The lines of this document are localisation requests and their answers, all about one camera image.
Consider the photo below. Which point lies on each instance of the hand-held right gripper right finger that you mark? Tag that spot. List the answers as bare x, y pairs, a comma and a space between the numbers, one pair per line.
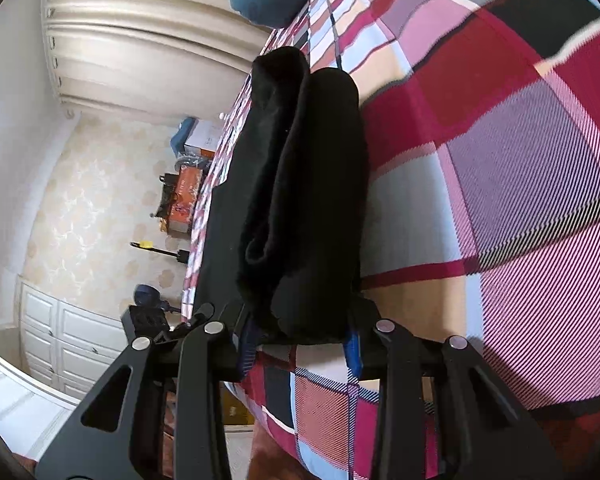
354, 357

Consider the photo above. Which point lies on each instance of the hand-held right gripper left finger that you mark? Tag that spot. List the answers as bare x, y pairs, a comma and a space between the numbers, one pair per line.
245, 355

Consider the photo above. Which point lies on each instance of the black pants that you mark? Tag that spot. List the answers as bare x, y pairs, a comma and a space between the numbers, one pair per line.
300, 185

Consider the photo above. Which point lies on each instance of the brown cardboard box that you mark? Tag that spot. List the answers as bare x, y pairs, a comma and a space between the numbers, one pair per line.
235, 405

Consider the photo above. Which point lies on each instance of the black slotted device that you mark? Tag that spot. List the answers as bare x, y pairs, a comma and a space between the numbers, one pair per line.
142, 321

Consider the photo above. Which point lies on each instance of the dark blue round device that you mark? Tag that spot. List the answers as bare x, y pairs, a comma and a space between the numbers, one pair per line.
147, 294

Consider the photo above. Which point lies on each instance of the yellow and black tool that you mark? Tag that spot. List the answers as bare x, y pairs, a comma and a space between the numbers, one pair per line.
155, 248

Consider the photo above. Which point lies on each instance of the orange box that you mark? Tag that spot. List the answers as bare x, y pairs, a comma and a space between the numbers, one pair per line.
182, 200

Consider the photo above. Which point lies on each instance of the white panelled cabinet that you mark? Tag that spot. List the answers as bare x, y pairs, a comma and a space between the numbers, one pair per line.
75, 330

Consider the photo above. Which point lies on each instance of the white cardboard box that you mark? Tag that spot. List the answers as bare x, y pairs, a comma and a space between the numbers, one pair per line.
205, 135

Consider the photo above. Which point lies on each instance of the plaid bed blanket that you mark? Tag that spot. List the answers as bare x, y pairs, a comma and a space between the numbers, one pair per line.
505, 160

